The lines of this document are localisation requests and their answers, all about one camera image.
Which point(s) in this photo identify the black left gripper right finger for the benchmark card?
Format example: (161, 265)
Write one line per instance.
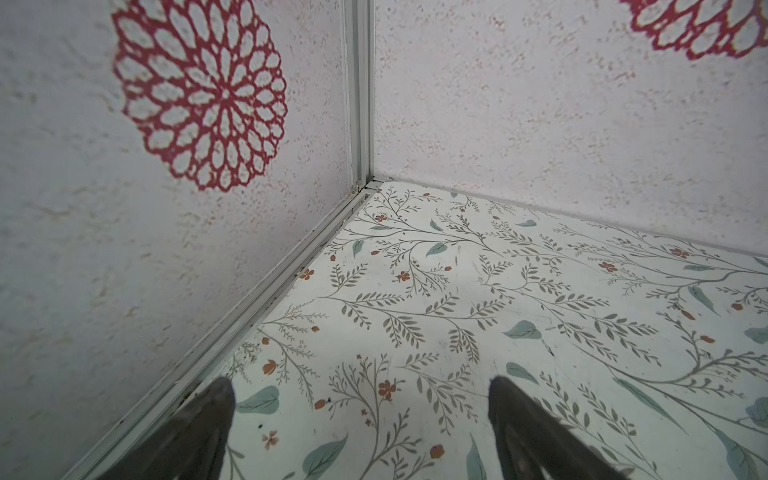
(531, 444)

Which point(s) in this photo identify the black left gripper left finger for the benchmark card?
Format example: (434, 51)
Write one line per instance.
(190, 445)

